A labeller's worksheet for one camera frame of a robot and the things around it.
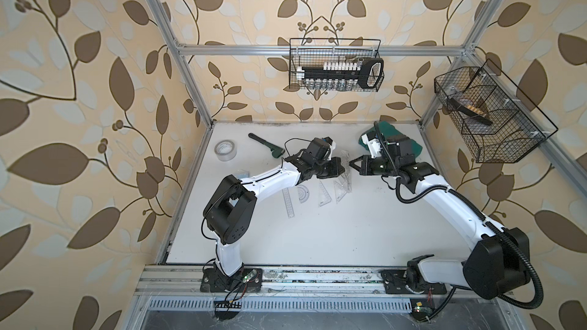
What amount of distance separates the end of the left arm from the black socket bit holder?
→ 27 cm

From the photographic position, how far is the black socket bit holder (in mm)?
835

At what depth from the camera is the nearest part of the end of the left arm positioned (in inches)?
25.8
